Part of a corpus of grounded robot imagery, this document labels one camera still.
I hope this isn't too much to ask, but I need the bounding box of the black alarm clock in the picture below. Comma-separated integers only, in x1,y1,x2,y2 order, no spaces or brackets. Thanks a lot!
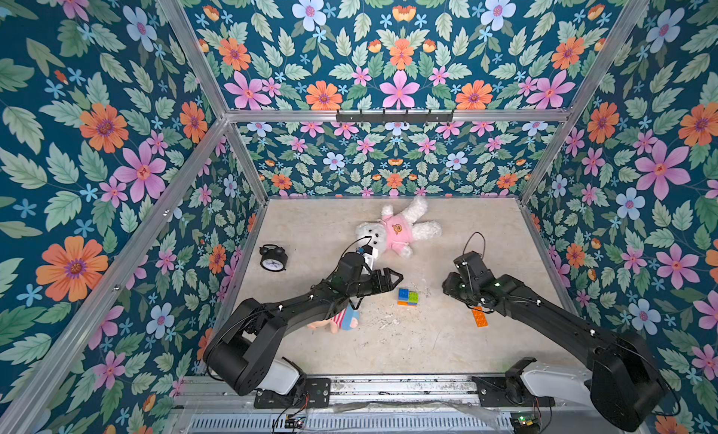
259,244,288,273

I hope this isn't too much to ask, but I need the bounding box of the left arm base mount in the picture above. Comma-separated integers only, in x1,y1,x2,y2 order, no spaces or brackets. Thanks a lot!
254,358,331,409

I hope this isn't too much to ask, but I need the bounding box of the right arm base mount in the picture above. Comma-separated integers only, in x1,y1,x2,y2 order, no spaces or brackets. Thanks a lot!
470,357,593,408

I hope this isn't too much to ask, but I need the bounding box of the black bracket on rail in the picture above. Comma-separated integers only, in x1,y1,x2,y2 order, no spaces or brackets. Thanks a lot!
335,110,454,125

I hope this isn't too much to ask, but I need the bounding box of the white teddy bear pink shirt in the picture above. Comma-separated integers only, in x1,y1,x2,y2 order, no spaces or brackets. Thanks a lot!
355,196,442,258

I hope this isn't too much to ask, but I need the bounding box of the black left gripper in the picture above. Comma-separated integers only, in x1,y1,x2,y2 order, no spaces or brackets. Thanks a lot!
344,268,403,299

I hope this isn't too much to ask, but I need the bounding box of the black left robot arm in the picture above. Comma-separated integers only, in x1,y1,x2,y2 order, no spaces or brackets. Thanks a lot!
203,252,403,396

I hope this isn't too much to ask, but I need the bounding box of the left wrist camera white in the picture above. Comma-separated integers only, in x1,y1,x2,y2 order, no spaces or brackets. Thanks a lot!
356,244,379,271

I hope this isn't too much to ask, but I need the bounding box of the aluminium front rail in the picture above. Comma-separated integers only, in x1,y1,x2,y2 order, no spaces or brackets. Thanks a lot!
164,374,618,433

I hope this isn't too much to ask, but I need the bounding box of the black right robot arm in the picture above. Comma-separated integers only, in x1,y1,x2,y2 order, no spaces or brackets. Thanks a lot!
442,252,672,431

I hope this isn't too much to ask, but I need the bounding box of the pig plush doll striped shirt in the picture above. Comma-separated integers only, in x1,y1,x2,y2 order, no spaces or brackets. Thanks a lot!
308,306,359,334

